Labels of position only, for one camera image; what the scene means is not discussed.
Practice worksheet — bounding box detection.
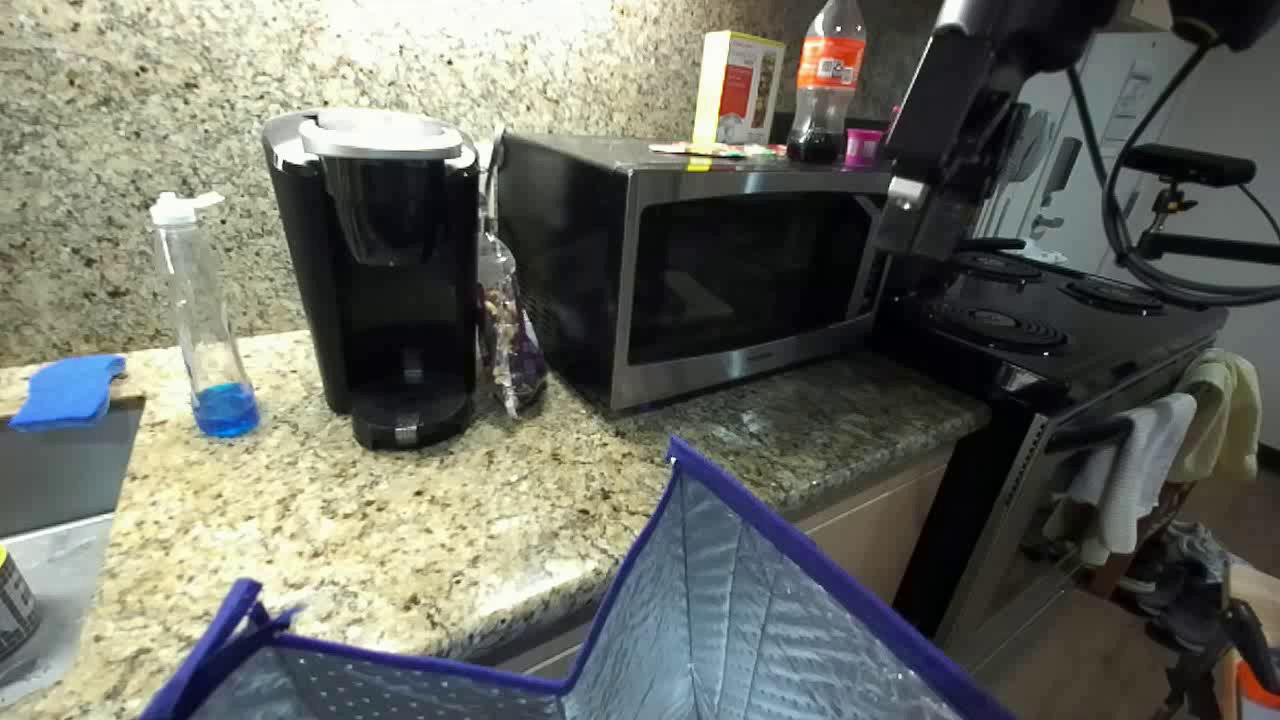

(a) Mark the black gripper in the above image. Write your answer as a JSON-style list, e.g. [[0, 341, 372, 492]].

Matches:
[[873, 171, 1000, 262]]

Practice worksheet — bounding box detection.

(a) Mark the microwave door with steel handle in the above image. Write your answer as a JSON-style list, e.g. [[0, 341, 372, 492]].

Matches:
[[622, 169, 892, 410]]

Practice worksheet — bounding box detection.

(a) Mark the stainless steel microwave body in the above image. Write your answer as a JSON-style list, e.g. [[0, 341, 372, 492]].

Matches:
[[494, 128, 896, 416]]

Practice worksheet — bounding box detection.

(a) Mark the small pink cup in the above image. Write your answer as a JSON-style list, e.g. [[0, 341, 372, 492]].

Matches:
[[840, 120, 890, 175]]

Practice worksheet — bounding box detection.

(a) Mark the white appliance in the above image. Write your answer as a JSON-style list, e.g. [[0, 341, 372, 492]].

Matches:
[[971, 31, 1208, 275]]

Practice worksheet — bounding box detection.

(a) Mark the orange label soda bottle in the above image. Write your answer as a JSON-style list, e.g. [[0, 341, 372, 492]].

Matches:
[[789, 0, 873, 169]]

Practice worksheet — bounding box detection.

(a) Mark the black electric stove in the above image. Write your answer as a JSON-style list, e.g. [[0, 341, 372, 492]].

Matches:
[[877, 245, 1234, 655]]

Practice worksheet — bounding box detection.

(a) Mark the white and red carton box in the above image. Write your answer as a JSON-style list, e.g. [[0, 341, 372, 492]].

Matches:
[[693, 28, 789, 151]]

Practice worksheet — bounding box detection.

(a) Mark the white hanging towel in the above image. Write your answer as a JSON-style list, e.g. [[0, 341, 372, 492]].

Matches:
[[1076, 391, 1201, 565]]

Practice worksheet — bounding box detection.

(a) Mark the pale yellow hanging towel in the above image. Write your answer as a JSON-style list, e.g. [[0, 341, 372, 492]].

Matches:
[[1176, 349, 1265, 486]]

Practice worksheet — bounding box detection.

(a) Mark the blue silver insulated bag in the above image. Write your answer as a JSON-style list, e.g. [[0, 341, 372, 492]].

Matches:
[[136, 437, 1018, 720]]

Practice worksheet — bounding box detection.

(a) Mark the black single-serve coffee maker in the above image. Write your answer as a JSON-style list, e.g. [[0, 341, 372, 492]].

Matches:
[[259, 106, 483, 455]]

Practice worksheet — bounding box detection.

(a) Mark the clear bottle with blue liquid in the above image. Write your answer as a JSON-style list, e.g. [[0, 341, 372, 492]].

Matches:
[[149, 189, 264, 445]]

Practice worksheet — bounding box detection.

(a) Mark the blue cloth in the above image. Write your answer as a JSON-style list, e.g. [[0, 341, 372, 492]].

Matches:
[[8, 349, 133, 431]]

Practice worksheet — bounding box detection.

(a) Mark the black cable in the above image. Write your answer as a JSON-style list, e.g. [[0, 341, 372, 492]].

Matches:
[[1059, 40, 1280, 313]]

